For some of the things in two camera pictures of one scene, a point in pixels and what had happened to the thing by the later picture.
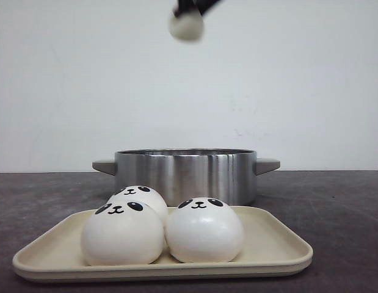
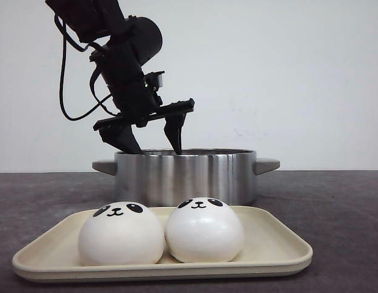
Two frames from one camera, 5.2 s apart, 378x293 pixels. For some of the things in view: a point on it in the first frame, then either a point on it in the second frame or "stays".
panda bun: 203,230 stays
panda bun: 123,234 stays
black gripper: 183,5 -> 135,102
